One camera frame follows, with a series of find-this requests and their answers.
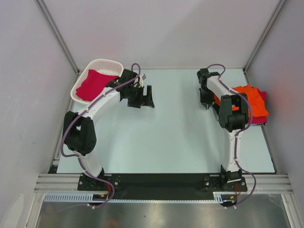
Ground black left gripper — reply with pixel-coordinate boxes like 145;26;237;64
127;85;154;108

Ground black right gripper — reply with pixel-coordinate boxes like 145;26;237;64
199;86;216;107

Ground orange t shirt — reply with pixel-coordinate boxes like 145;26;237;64
212;84;269;118

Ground magenta t shirt stack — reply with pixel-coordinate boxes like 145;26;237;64
250;88;269;125

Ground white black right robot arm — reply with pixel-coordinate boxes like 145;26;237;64
197;68;252;191

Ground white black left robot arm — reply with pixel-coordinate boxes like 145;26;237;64
60;69;155;190

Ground white perforated plastic basket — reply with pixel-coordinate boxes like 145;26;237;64
70;58;124;105

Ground magenta t shirt in basket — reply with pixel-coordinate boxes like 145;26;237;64
76;69;118;102

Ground white slotted cable duct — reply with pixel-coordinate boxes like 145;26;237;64
44;193;223;204

